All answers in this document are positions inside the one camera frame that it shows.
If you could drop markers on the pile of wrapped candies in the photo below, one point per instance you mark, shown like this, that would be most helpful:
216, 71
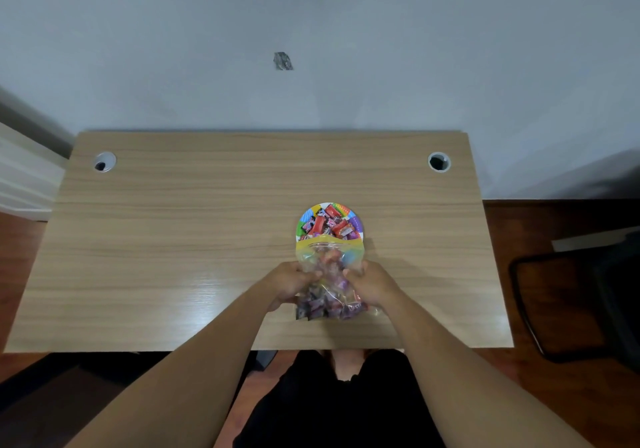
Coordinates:
330, 226

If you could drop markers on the heap of candies in bag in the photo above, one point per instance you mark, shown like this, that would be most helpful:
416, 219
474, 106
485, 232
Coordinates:
327, 302

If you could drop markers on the person's left fingers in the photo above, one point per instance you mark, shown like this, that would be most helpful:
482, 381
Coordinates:
309, 275

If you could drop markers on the person's left hand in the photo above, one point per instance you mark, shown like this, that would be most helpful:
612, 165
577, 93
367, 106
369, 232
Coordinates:
286, 281

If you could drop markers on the person's right hand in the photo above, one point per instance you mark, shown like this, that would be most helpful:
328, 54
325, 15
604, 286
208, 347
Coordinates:
372, 285

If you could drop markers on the person's left forearm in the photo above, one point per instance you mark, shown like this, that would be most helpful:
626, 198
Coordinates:
190, 377

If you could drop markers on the colourful paper plate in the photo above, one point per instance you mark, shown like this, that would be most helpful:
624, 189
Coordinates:
330, 221

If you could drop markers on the clear plastic candy bag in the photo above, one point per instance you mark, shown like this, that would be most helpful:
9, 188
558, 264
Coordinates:
327, 277

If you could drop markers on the person's right forearm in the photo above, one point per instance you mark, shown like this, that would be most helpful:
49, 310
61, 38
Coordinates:
465, 382

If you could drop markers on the person's black shorts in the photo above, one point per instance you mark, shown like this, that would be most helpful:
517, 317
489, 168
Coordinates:
345, 402

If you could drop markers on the person's right fingers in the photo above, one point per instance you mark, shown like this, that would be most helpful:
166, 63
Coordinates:
352, 275

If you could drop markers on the black chair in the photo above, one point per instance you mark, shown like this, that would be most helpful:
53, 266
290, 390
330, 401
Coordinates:
575, 302

